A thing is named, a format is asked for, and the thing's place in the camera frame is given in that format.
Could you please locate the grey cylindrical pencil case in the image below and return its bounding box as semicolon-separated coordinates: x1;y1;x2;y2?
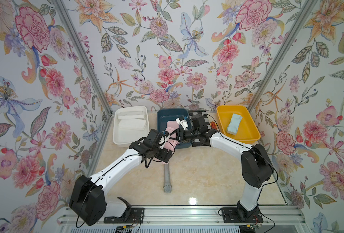
163;164;172;193

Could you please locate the right aluminium corner post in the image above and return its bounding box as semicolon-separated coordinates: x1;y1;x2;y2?
247;0;316;113

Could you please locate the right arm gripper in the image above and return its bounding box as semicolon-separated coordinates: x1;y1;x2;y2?
168;130;201;143

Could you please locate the aluminium corner post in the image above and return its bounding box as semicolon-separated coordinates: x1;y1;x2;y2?
52;0;112;116
247;0;316;113

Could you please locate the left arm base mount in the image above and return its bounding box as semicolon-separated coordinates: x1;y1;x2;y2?
103;197;145;224

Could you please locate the white storage box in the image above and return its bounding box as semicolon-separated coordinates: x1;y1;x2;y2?
113;106;150;147

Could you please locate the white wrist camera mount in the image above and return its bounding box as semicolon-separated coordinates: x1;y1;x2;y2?
175;118;188;131

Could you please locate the left aluminium corner post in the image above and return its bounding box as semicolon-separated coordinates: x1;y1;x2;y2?
52;0;112;116

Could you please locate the pink pencil case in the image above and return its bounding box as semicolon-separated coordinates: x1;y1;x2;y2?
161;127;179;157
167;121;179;131

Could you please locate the red toy brick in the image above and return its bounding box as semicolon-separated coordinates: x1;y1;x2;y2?
210;122;218;130

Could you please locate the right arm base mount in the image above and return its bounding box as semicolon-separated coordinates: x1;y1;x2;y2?
218;203;264;225

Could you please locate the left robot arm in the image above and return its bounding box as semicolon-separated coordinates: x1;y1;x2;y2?
69;129;177;226

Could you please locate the aluminium front rail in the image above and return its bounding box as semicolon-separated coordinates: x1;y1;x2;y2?
57;205;310;233

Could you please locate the black white checkerboard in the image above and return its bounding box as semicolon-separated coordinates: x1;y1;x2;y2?
188;110;206;116

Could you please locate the yellow storage box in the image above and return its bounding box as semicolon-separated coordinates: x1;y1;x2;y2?
216;105;261;144

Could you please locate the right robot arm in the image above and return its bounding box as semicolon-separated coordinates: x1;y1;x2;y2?
167;115;275;214

